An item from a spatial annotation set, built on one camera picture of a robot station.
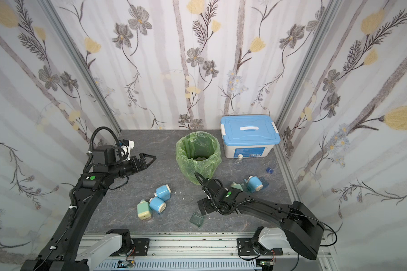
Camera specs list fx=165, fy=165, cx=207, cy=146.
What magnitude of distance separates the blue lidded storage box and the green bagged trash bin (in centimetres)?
10

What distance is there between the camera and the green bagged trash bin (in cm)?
78

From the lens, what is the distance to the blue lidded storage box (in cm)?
95
